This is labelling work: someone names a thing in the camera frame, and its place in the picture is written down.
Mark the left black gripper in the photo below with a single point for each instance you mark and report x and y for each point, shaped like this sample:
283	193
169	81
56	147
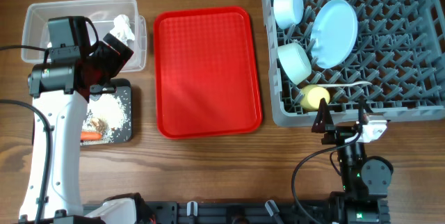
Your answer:
116	62

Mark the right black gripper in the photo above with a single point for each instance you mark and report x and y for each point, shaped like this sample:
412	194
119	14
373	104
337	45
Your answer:
343	136

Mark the white tissue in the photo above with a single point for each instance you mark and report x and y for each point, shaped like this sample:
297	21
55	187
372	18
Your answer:
122	29

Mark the white plastic spoon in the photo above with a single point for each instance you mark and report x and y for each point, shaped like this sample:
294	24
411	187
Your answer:
343	85

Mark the yellow plastic cup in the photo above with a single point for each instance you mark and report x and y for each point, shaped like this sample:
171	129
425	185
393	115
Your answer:
312	95

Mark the mint green bowl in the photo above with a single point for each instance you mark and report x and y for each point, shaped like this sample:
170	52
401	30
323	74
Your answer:
294	62

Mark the orange carrot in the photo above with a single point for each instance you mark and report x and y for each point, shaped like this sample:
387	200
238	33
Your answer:
90	136

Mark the light blue plate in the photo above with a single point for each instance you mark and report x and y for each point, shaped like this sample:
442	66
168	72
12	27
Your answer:
335	32

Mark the light blue bowl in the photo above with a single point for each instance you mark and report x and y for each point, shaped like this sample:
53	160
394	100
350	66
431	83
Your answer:
288	12

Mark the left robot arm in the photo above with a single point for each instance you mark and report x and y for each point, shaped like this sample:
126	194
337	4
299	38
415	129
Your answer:
60	87

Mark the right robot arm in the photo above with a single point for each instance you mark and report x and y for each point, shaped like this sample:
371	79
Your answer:
365	179

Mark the grey dishwasher rack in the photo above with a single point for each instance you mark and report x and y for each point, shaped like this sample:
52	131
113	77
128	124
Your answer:
399	49

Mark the black tray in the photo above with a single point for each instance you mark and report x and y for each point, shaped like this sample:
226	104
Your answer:
115	87

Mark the clear plastic bin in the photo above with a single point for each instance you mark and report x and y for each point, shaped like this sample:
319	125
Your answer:
101	12

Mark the spilled white rice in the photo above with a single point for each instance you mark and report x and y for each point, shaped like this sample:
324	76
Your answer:
115	111

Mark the brown food chunk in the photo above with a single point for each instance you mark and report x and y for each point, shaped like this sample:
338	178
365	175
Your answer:
98	124

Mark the red plastic tray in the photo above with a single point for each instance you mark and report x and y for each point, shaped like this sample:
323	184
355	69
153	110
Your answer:
205	73

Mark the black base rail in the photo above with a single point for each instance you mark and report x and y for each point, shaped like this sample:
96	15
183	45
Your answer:
260	212

